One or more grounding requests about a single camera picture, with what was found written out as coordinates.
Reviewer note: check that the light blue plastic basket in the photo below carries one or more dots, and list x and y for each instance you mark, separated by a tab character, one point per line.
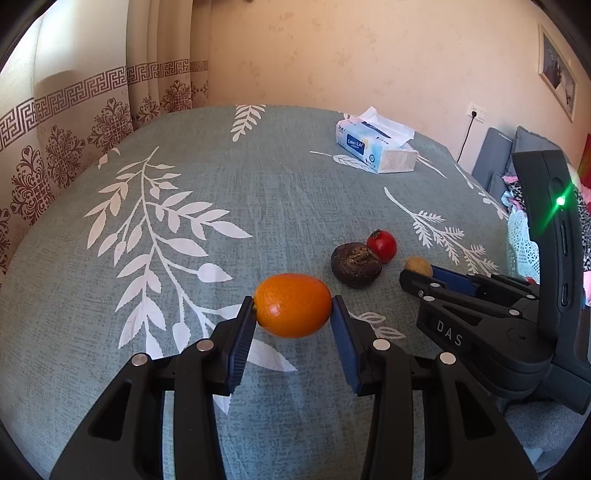
521	240

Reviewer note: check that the framed wall picture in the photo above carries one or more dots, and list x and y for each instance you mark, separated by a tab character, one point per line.
557	69

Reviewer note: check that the grey cushion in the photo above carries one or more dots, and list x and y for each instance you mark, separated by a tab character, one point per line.
491	159
531	141

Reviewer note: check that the patterned beige curtain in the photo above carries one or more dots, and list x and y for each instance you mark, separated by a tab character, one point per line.
92	115

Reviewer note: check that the floral pink cloth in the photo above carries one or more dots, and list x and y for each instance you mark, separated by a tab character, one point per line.
512	194

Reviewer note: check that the medium oval orange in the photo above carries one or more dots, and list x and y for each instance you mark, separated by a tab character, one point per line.
293	305

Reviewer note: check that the dark brown round fruit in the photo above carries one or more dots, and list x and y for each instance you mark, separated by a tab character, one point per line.
355	265

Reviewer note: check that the white wall socket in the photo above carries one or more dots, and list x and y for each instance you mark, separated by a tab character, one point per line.
476	113

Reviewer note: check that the small brown kiwi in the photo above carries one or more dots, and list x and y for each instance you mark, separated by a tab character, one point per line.
419	266

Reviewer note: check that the black and white patterned cloth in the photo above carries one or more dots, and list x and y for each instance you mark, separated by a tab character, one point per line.
587	249

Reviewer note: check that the teal leaf print tablecloth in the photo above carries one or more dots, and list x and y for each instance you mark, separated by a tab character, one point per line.
184	221

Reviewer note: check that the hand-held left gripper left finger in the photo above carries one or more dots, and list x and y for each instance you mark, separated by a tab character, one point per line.
241	346

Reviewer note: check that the tissue pack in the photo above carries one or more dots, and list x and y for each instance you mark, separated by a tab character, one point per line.
376	145

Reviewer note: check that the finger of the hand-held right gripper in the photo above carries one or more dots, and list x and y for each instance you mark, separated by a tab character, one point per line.
455	278
434	290

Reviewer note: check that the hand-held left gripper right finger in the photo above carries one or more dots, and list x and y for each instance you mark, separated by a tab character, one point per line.
347	346

